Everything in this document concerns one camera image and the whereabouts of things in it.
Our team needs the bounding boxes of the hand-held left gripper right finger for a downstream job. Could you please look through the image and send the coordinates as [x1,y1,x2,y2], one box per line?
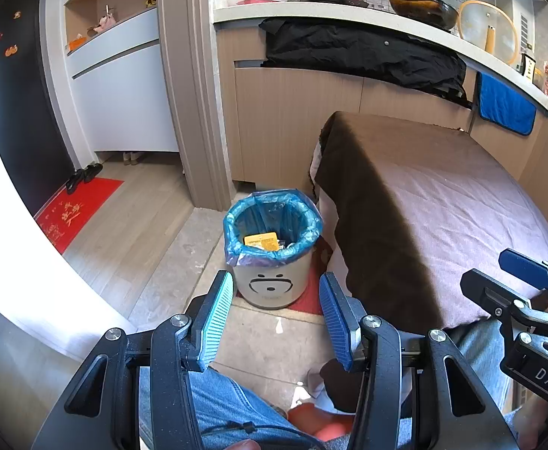
[318,271,518,450]

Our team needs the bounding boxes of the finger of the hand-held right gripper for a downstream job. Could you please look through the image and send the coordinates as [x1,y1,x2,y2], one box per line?
[460,269,544,320]
[499,248,548,292]

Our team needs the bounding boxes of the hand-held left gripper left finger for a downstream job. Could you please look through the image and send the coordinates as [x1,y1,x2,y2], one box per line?
[35,269,234,450]

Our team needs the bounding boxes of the white bear face trash bin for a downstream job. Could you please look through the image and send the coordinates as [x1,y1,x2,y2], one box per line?
[231,248,313,311]

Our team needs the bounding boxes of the yellow cardboard packaging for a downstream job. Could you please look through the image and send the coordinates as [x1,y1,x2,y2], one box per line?
[243,231,281,251]

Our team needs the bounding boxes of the blue plastic bin liner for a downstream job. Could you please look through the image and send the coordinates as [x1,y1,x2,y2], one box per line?
[224,189,324,267]

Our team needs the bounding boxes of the person's right leg in jeans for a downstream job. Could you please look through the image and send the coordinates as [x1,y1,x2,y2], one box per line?
[443,319,511,425]

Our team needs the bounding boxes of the person's leg in jeans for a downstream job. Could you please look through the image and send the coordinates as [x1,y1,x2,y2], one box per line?
[443,319,511,425]
[140,366,324,450]

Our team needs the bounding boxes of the person's left leg in jeans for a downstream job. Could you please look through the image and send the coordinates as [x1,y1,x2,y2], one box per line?
[140,366,324,450]

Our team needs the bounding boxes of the red slipper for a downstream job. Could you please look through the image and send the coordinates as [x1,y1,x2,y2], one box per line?
[287,403,356,442]

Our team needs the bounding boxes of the brown tablecloth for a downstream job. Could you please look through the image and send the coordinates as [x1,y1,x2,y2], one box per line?
[309,110,548,414]

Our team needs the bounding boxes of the blue towel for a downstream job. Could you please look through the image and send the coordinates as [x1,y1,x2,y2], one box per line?
[476,71,537,137]

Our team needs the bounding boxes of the red doormat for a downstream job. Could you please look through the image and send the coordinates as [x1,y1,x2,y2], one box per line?
[34,178,125,254]

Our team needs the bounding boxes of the wooden kitchen cabinet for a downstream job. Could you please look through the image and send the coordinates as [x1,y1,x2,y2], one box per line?
[215,28,548,226]

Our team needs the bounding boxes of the glass lid wooden rim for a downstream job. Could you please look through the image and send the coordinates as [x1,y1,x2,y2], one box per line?
[458,0,521,64]

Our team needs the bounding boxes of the white hallway cabinet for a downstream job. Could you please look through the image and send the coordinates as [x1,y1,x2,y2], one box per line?
[65,7,181,153]

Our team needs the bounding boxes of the black cloth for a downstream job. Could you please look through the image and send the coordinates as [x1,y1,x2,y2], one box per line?
[259,16,468,104]

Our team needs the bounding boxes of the black door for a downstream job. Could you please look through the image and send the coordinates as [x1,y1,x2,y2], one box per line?
[0,0,72,203]

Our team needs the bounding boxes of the black cooktop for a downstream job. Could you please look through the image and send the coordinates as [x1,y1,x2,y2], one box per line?
[297,0,371,9]

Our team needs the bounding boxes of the pink toy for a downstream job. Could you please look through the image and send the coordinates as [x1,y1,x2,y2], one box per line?
[96,4,117,33]

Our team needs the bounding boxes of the black cable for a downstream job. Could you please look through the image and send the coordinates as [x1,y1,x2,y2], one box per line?
[203,423,322,450]

